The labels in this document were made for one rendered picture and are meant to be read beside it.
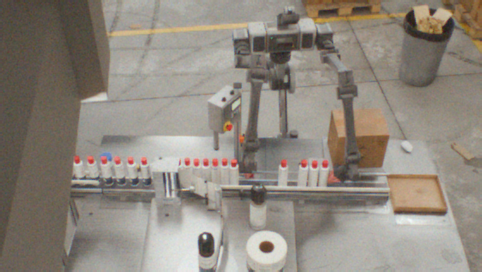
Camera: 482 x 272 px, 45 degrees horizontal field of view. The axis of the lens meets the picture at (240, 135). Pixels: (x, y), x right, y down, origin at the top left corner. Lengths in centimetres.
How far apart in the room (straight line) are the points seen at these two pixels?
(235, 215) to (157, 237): 44
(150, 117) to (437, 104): 259
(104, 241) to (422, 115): 320
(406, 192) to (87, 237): 183
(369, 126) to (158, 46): 316
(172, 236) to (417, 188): 145
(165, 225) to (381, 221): 120
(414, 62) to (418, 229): 250
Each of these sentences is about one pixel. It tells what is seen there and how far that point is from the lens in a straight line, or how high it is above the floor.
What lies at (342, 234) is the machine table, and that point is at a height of 83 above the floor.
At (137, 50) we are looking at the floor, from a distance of 610.
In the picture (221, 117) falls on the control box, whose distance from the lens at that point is 304.
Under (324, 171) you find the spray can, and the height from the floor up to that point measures 103.
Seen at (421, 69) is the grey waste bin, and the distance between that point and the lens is 563.
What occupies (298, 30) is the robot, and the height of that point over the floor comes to 152.
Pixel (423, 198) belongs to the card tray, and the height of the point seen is 83.
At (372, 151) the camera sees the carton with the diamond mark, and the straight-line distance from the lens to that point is 353.
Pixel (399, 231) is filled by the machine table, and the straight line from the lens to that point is 337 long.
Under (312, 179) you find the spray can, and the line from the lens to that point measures 334.
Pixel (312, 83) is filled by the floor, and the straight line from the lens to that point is 560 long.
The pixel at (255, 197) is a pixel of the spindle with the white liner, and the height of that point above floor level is 113.
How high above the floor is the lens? 339
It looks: 43 degrees down
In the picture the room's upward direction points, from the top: straight up
